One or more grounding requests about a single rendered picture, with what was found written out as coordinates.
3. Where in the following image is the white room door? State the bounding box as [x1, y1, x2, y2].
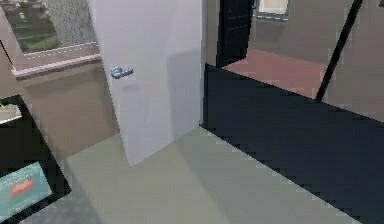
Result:
[87, 0, 204, 167]

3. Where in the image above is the black room door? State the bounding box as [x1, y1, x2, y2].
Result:
[215, 0, 257, 69]

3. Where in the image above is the small white framed window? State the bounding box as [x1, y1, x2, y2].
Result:
[253, 0, 290, 22]

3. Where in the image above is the black shelf unit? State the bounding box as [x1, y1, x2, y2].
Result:
[0, 94, 73, 224]

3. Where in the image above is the teal book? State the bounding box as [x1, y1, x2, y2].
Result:
[0, 161, 54, 223]

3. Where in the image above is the grey door handle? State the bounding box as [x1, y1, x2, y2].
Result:
[110, 65, 135, 80]

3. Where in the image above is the window with pale frame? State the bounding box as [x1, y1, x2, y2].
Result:
[0, 0, 102, 81]

